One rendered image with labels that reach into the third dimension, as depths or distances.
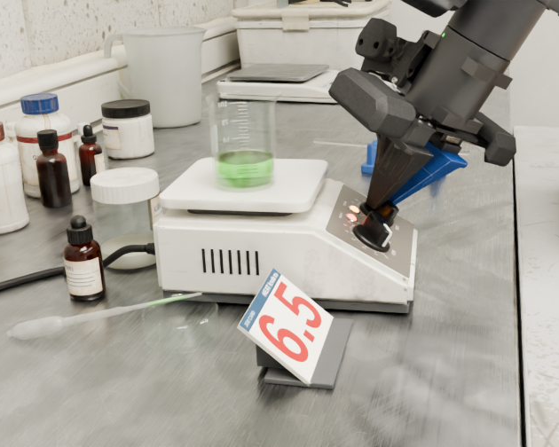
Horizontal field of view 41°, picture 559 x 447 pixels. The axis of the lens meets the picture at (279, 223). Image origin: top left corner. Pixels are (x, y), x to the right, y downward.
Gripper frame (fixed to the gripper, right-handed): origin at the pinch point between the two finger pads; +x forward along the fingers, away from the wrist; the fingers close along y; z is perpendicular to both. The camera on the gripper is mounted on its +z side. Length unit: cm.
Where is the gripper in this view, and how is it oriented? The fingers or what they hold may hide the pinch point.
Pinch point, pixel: (397, 173)
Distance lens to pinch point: 62.6
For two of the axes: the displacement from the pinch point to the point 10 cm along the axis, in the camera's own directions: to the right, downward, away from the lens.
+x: -4.6, 8.0, 3.9
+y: -7.3, -0.9, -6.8
